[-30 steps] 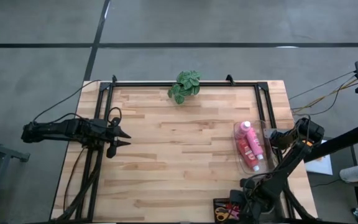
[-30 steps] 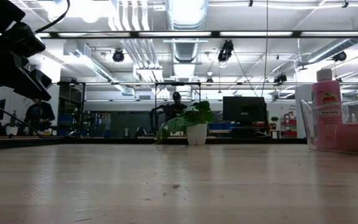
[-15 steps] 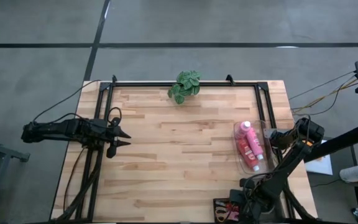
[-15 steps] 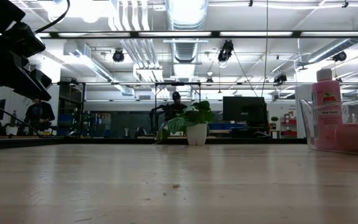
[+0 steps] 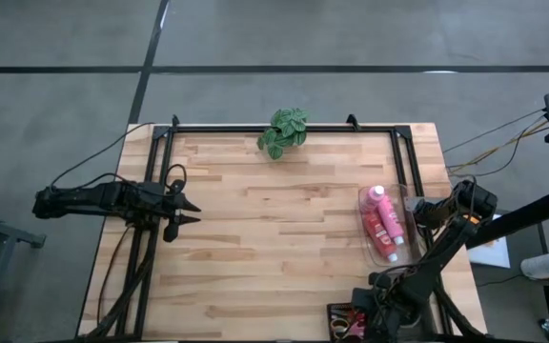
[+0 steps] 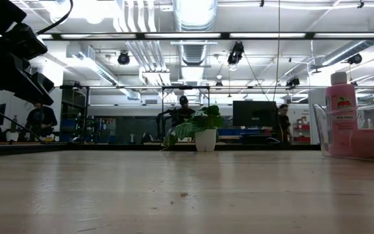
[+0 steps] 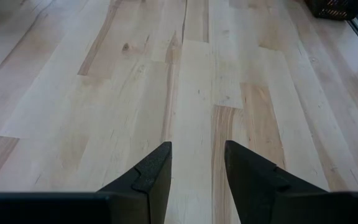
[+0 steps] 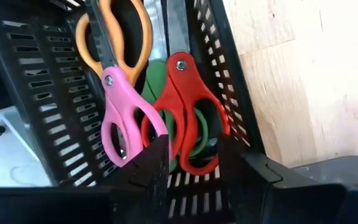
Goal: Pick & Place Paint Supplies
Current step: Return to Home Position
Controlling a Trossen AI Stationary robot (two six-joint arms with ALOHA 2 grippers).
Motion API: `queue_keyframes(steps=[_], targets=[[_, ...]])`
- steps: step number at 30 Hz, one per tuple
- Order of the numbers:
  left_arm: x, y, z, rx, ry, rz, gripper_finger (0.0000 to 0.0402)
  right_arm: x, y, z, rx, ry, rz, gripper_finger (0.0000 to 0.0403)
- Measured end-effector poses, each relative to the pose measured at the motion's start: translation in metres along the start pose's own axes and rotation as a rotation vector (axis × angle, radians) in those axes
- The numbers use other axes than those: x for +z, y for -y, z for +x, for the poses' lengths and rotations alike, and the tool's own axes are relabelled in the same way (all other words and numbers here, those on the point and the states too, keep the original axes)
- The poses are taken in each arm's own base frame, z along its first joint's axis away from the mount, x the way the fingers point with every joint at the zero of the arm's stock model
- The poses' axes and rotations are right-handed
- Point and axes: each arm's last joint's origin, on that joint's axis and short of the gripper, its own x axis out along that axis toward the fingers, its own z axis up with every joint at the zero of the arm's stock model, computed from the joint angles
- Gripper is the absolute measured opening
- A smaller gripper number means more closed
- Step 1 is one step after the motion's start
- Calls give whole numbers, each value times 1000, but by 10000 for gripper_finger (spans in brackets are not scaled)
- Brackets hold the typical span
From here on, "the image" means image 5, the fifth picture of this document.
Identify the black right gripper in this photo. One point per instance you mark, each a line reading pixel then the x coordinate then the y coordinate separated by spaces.
pixel 379 300

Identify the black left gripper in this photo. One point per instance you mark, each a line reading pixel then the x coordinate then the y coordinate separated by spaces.
pixel 172 209

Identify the red paint bottle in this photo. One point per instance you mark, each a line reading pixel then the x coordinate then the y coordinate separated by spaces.
pixel 378 236

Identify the light pink paint bottle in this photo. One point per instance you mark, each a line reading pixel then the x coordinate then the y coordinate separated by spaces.
pixel 373 197

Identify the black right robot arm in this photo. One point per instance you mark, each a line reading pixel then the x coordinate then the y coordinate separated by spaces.
pixel 427 262

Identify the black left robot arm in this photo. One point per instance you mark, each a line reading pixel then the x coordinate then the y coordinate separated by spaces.
pixel 88 197

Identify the black mesh basket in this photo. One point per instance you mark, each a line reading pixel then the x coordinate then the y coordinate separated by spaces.
pixel 331 309

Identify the clear plastic bin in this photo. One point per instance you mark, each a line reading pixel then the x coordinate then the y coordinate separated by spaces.
pixel 412 238

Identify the white paper sheet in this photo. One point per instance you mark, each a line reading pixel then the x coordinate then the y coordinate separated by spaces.
pixel 494 252

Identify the green plant in white pot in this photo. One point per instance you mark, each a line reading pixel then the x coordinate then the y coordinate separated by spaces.
pixel 284 133

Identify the black metal beam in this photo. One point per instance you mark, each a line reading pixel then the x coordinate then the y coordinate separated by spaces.
pixel 517 221

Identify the white paper towel roll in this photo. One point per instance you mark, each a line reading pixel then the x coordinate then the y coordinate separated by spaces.
pixel 541 267

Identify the black aluminium table frame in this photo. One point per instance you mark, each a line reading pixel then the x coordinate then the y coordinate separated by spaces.
pixel 279 129

